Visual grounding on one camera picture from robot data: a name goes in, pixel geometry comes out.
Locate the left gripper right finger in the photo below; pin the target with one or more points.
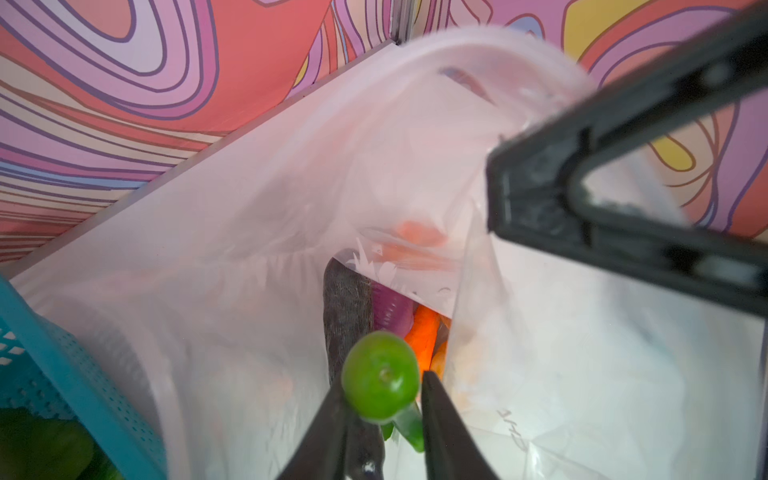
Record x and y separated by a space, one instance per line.
450 452

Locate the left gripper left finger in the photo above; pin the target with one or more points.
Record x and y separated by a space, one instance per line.
337 445

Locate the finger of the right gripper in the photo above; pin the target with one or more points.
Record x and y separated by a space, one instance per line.
535 191

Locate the orange carrot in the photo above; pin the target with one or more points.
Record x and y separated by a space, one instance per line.
423 335

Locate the purple red onion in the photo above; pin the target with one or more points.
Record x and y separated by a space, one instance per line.
392 311

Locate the clear zip top bag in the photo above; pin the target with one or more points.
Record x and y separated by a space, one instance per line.
203 300

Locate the green lettuce leaf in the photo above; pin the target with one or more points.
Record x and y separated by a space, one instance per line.
37 448

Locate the teal plastic basket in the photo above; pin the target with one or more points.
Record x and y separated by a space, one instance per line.
45 370

